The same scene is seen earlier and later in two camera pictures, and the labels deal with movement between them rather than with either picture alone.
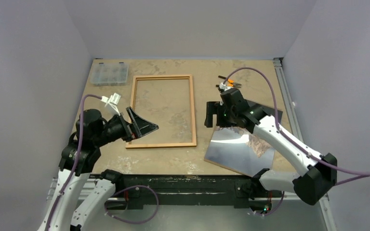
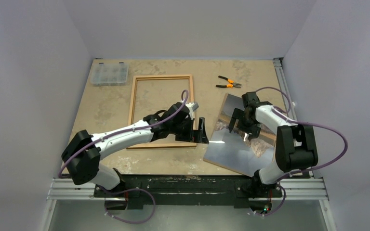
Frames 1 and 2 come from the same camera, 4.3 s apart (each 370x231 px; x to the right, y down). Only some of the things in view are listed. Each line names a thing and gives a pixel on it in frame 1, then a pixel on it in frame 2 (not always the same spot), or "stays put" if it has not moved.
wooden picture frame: (129, 145) stays put
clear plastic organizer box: (113, 74) stays put
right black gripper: (210, 114) to (244, 120)
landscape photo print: (239, 150) stays put
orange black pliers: (231, 83) stays put
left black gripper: (141, 126) to (198, 136)
